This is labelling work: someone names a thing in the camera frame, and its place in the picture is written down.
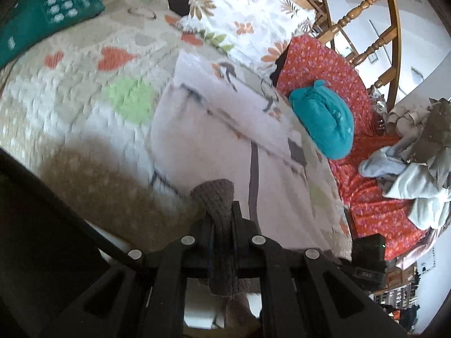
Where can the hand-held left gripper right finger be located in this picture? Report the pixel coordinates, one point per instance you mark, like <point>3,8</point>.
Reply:
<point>236,233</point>

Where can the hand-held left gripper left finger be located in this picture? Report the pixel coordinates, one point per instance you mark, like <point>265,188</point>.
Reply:
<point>206,240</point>

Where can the brown knitted sock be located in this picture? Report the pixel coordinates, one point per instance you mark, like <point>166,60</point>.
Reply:
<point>215,197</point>

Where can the wooden shelf with items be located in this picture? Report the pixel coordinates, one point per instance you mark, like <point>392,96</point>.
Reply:
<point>398,295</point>

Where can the white box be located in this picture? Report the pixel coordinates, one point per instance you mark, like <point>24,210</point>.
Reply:
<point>199,310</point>

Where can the white garment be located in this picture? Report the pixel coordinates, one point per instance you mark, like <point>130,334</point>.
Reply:
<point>422,193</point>

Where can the light blue garment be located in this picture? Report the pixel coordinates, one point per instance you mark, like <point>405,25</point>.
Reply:
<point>382,165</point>

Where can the white printed cloth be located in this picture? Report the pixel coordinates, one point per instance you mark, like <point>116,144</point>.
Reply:
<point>211,130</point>

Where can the beige garment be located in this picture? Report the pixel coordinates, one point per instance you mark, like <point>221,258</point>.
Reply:
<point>405,119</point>

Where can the teal cloth bundle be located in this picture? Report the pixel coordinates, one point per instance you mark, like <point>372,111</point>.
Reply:
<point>326,119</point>

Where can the olive brown garment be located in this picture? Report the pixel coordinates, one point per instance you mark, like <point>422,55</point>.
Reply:
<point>435,126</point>

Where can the red floral sheet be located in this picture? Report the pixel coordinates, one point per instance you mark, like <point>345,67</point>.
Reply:
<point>317,67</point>

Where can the quilted heart pattern bedspread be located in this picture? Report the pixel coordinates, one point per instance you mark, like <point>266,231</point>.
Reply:
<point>88,77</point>

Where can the white floral pillow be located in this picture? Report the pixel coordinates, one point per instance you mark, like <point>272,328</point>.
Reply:
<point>246,10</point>

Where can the wooden spindle headboard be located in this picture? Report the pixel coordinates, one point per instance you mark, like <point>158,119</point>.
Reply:
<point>356,10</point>

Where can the green printed cushion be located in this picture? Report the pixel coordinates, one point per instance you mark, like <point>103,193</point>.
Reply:
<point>42,10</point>

